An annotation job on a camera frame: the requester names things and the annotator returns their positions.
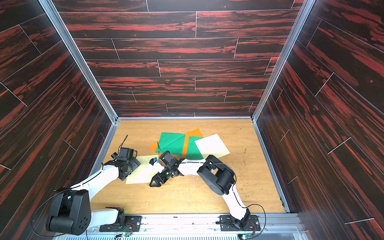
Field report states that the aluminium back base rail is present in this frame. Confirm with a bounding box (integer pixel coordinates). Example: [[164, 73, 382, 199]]
[[116, 116, 252, 122]]

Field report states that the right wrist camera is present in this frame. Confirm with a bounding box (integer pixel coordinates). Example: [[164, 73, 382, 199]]
[[149, 158, 158, 166]]

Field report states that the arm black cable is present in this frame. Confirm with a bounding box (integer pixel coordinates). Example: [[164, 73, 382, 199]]
[[230, 185, 267, 240], [29, 163, 104, 239]]

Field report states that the aluminium corner post right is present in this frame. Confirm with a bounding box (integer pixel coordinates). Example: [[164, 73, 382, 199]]
[[252, 0, 316, 126]]

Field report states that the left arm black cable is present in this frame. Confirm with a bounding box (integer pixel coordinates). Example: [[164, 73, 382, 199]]
[[29, 163, 104, 239]]

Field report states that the aluminium corner post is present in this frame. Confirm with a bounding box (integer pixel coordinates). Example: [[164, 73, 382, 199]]
[[252, 0, 316, 126], [38, 0, 119, 125]]

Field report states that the green paper sheet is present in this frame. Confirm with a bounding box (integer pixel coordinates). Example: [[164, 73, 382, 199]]
[[155, 132, 186, 156], [186, 137, 206, 160]]

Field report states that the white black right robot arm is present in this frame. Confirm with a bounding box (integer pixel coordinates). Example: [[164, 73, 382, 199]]
[[149, 151, 251, 231]]

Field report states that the aluminium right base rail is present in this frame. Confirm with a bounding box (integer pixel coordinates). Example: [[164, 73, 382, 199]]
[[252, 119, 291, 214]]

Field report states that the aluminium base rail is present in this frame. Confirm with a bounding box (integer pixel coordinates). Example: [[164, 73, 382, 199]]
[[252, 119, 291, 214], [89, 121, 119, 177], [116, 116, 252, 122]]

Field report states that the aluminium front frame rail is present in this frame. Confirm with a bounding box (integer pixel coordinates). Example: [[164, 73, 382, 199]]
[[59, 213, 311, 240]]

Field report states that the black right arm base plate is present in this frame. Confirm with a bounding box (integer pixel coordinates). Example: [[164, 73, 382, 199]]
[[216, 215, 261, 232]]

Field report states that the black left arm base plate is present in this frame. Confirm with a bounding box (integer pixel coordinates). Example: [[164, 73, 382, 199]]
[[99, 215, 142, 233]]

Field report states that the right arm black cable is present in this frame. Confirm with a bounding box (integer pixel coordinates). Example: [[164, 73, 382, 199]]
[[230, 185, 267, 240]]

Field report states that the pale yellow paper sheet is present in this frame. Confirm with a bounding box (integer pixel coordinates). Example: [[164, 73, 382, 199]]
[[126, 155, 164, 185]]

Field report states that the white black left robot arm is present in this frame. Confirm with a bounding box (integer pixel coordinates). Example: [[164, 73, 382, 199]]
[[46, 148, 141, 236]]

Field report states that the aluminium corner post left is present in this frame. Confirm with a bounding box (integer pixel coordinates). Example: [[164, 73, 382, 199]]
[[38, 0, 119, 125]]

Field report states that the aluminium left base rail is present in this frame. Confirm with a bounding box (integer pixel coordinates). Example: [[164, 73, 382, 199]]
[[89, 121, 119, 177]]

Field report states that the orange paper sheet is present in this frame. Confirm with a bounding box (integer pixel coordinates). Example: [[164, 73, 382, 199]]
[[150, 142, 159, 153], [183, 129, 203, 156]]

